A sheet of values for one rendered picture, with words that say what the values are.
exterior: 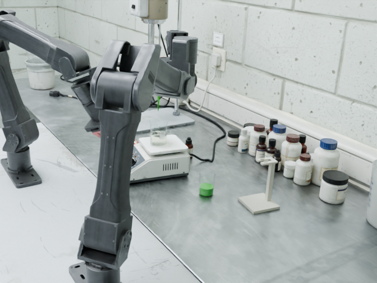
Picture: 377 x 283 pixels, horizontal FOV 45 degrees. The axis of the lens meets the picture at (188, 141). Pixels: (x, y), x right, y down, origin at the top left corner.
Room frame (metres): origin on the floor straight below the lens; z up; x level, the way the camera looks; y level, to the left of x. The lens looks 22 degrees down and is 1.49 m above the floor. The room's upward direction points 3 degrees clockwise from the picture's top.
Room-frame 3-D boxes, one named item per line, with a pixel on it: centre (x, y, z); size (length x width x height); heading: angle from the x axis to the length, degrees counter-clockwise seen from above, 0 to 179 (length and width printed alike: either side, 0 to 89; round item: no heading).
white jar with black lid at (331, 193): (1.12, -0.40, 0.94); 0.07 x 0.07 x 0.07
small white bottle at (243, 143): (1.42, -0.18, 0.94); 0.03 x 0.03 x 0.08
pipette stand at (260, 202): (1.07, -0.19, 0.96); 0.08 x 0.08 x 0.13; 25
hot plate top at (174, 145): (1.25, 0.07, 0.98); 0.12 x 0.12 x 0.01; 23
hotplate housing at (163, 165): (1.24, 0.10, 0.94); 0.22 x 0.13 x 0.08; 113
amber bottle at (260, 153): (1.35, -0.23, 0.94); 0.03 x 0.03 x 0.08
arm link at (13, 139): (1.19, 0.47, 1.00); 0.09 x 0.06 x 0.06; 163
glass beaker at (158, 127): (1.24, 0.09, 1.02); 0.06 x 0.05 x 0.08; 60
